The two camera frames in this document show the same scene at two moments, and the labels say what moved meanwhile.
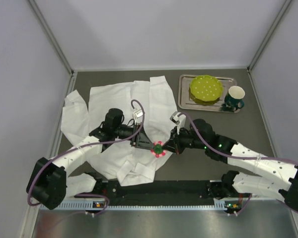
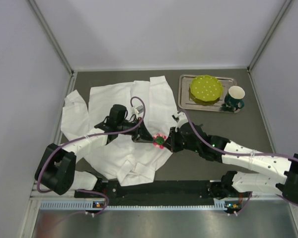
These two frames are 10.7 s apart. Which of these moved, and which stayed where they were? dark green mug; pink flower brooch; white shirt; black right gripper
Moved: pink flower brooch
Stayed: black right gripper; dark green mug; white shirt
